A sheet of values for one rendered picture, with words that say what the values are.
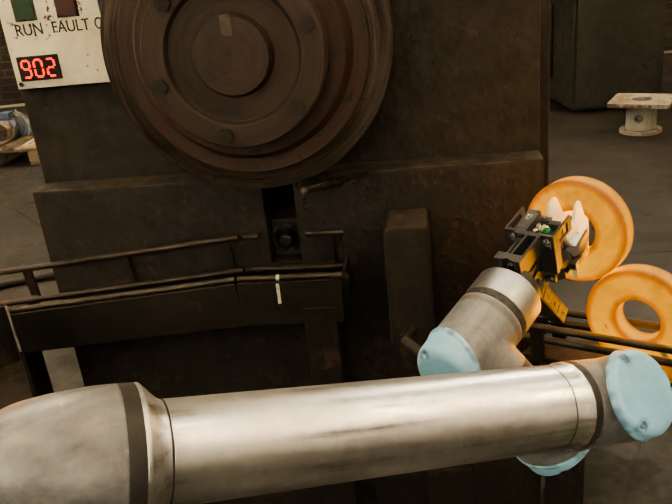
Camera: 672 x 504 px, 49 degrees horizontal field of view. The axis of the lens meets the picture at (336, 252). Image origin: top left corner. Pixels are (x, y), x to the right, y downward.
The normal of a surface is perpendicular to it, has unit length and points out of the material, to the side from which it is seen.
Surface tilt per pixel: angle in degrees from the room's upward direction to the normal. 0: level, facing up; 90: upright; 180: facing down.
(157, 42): 90
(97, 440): 41
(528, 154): 0
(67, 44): 90
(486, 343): 53
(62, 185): 0
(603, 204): 88
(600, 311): 90
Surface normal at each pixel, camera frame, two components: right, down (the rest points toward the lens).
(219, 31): -0.11, 0.40
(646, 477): -0.10, -0.92
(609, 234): -0.66, 0.33
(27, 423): -0.34, -0.69
